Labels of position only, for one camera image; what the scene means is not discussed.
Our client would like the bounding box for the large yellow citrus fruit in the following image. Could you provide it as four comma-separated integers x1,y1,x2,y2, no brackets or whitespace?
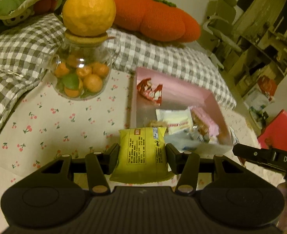
62,0,116,37

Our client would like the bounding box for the small red candy packet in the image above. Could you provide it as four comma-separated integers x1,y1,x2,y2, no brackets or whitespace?
136,78,163,106

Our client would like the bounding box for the yellow snack packet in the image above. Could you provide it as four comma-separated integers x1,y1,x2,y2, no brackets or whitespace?
110,127,174,184

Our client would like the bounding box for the cream white wafer packet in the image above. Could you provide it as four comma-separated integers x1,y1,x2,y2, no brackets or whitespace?
156,109,193,135

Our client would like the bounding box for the small orange plush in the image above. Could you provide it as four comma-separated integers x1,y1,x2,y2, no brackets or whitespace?
33,0,59,15

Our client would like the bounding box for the wooden bookshelf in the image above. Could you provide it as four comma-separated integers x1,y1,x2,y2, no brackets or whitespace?
224,0,287,97

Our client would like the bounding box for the pink cardboard box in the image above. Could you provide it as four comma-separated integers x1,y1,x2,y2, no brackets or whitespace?
130,67,233,154

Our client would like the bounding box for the glass jar with kumquats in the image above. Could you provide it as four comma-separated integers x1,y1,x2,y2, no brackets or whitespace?
38,30,121,100

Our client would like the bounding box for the cherry print tablecloth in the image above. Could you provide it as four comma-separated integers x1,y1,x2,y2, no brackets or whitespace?
0,68,259,232

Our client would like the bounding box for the red carrot plush pillow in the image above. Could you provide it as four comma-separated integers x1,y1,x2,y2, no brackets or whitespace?
114,0,201,43

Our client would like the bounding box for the white office chair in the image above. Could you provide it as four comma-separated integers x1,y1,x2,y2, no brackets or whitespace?
202,0,242,71

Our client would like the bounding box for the red plastic chair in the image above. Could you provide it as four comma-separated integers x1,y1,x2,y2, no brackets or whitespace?
258,110,287,151

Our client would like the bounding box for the pink snack packet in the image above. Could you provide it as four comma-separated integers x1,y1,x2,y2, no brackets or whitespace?
189,106,220,143

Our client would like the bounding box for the grey checkered cushion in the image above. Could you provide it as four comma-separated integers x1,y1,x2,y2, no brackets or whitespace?
0,13,237,149

